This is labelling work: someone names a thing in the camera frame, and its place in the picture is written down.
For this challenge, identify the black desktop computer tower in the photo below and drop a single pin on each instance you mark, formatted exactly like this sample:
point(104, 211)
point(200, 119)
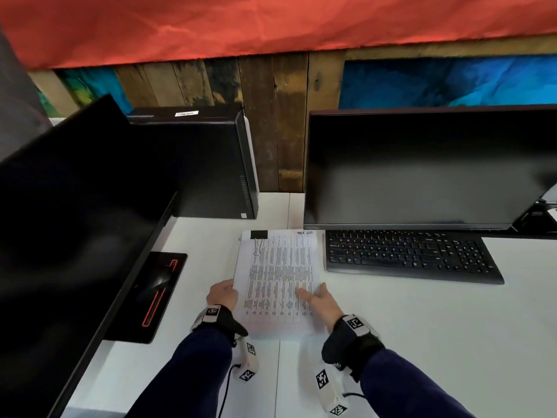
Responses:
point(196, 165)

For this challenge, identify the person's right forearm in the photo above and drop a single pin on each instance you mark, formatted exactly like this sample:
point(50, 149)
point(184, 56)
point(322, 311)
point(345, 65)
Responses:
point(409, 387)

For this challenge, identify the black binder clip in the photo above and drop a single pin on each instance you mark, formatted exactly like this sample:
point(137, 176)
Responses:
point(259, 235)

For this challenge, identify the grey fabric panel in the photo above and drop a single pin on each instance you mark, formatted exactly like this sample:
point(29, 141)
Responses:
point(17, 104)

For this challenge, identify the red-orange cloth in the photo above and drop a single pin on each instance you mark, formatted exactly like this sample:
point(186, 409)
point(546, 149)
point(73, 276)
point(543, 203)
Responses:
point(261, 26)

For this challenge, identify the wooden plank partition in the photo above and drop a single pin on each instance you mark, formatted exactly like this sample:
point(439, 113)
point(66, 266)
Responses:
point(270, 126)

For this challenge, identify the person's left hand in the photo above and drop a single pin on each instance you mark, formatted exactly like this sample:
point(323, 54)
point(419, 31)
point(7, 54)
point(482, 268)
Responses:
point(222, 293)

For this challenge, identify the teal green cloth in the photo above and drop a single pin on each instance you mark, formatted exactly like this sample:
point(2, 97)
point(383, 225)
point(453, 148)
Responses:
point(91, 87)

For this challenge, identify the person's right hand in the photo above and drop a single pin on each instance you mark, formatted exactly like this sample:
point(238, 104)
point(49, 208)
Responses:
point(326, 306)

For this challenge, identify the black computer monitor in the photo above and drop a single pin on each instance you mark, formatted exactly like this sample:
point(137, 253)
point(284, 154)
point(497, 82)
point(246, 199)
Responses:
point(65, 235)
point(426, 165)

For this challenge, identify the sorted stack of printed sheets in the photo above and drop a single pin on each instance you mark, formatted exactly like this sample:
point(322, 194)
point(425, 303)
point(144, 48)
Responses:
point(278, 274)

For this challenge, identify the black computer mouse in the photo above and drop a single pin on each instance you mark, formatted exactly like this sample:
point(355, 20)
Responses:
point(152, 285)

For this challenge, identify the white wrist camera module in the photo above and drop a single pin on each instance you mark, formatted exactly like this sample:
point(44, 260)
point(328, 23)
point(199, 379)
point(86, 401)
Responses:
point(248, 361)
point(328, 391)

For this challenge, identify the black keyboard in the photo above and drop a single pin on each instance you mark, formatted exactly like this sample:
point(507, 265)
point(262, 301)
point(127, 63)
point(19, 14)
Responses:
point(413, 256)

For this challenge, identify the blue cloth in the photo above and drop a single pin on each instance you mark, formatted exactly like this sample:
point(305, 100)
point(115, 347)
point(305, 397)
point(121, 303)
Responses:
point(435, 82)

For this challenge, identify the person's left forearm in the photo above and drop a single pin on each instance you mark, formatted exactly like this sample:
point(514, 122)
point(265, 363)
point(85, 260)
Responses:
point(187, 378)

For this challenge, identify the white table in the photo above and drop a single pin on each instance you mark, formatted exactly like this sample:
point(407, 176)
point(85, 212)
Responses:
point(435, 343)

